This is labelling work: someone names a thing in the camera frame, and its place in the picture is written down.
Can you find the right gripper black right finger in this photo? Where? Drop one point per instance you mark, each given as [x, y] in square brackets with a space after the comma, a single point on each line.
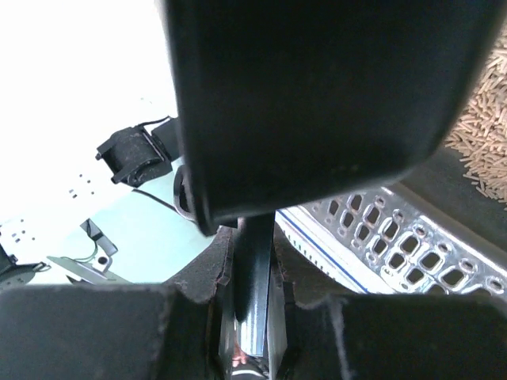
[318, 331]

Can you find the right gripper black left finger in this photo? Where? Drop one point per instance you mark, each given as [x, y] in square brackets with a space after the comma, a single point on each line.
[182, 329]

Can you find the brown translucent litter box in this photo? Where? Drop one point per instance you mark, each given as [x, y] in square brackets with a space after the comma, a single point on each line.
[432, 233]

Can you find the black slotted litter scoop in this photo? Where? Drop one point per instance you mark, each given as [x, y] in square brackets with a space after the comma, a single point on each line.
[285, 102]

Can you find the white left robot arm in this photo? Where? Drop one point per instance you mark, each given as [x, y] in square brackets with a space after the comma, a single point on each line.
[100, 216]

